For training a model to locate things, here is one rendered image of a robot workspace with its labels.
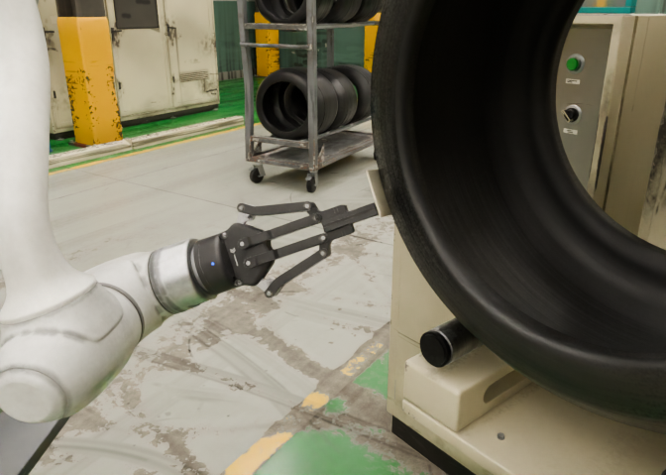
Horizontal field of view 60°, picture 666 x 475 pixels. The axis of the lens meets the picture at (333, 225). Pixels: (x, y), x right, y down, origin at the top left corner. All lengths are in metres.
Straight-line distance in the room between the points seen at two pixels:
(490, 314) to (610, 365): 0.13
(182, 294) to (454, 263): 0.34
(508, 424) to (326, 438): 1.24
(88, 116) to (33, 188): 5.42
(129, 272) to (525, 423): 0.52
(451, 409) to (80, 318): 0.43
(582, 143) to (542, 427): 0.69
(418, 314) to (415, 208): 1.02
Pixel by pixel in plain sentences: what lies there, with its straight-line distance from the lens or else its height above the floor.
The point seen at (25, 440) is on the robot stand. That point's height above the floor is 0.65.
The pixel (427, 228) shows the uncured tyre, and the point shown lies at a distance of 0.65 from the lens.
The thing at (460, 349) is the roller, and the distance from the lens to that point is 0.72.
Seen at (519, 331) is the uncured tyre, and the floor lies 0.98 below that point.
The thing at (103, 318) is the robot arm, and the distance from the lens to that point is 0.67.
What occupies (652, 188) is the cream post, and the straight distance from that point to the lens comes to 0.92.
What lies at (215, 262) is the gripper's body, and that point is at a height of 0.98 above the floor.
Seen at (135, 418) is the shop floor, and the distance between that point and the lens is 2.14.
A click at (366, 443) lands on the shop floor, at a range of 1.95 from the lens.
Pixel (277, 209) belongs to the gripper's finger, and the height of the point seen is 1.04.
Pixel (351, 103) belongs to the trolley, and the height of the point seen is 0.58.
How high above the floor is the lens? 1.28
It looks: 21 degrees down
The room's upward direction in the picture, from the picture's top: straight up
